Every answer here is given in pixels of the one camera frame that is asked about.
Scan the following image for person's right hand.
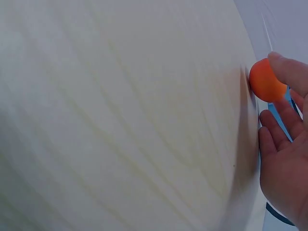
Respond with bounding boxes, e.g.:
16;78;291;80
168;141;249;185
257;51;308;231

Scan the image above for orange ball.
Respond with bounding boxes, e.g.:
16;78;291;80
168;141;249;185
249;57;288;103

